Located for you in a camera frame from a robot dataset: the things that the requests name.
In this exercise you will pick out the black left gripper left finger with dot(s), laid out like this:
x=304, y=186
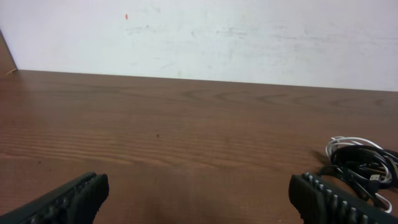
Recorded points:
x=76, y=202

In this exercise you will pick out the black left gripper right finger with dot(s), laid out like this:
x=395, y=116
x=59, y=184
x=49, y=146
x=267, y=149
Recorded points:
x=320, y=202

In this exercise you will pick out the brown side panel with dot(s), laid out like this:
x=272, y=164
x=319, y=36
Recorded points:
x=7, y=63

